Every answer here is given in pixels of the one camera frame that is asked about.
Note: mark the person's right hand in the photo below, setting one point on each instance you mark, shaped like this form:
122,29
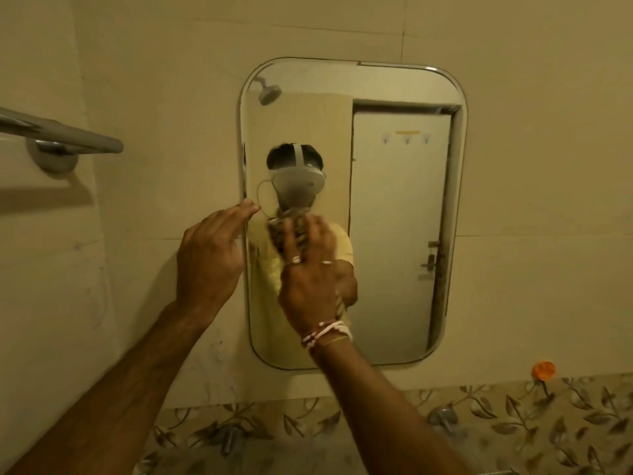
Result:
309,291

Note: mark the person's left hand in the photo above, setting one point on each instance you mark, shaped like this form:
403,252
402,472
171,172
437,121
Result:
207,262

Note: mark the checkered cloth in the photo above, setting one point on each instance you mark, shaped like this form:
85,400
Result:
299,227

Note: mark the rounded wall mirror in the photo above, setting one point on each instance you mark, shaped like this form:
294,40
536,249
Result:
400,217

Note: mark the person's right forearm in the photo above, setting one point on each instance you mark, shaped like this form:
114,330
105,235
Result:
385,415

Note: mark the person's left forearm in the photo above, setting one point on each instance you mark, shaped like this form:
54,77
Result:
109,405

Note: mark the frosted glass shelf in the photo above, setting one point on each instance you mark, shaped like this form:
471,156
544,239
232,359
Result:
306,457

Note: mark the metal towel bar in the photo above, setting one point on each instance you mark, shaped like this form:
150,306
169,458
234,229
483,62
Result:
64,138

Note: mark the chrome shelf bracket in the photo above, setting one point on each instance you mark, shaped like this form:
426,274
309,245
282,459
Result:
441,418
231,437

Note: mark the orange wall hook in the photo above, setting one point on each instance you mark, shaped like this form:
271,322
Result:
543,371

